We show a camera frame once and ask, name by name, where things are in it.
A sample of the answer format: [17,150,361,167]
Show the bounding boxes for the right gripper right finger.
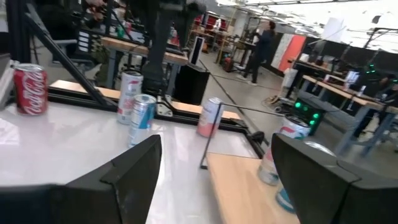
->
[271,133,398,224]

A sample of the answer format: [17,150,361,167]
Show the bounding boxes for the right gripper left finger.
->
[0,134,163,224]

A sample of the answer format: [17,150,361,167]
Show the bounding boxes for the white Celsius energy drink can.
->
[257,115,312,187]
[116,70,144,126]

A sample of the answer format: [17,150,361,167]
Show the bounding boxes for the white orange Spindrift can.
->
[196,96,224,139]

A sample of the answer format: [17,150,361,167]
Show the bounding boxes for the red Coca-Cola can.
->
[12,63,49,116]

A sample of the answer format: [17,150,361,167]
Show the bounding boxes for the black device with green lights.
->
[292,98,326,129]

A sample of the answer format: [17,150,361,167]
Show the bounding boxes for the black speaker box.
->
[173,63,211,106]

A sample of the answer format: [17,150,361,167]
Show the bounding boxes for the wooden workbench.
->
[101,36,190,67]

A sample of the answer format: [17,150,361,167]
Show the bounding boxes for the person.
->
[242,20,277,86]

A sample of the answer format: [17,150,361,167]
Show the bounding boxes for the wooden shelf with black frame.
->
[200,101,302,224]

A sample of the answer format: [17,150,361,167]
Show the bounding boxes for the silver corner bracket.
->
[155,95,175,118]

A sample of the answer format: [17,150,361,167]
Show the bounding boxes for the black aluminium table frame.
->
[4,0,271,159]

